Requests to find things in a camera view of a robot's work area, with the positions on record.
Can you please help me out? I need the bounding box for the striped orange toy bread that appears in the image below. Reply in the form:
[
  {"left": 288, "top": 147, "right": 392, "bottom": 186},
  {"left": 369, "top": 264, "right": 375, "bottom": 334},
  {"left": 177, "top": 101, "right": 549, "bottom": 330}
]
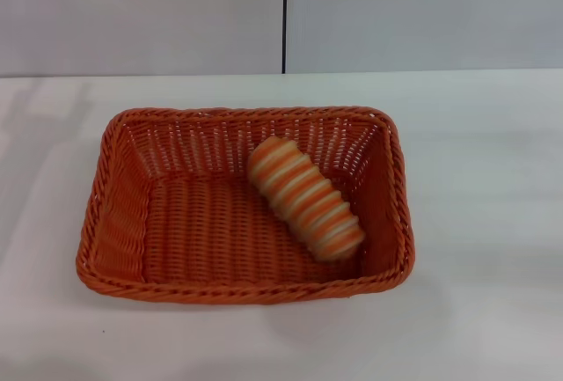
[{"left": 246, "top": 136, "right": 367, "bottom": 263}]

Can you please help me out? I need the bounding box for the orange woven plastic basket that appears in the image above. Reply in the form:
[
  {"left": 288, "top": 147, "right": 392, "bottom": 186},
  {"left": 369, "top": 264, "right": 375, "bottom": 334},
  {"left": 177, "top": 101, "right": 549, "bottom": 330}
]
[{"left": 75, "top": 106, "right": 414, "bottom": 307}]

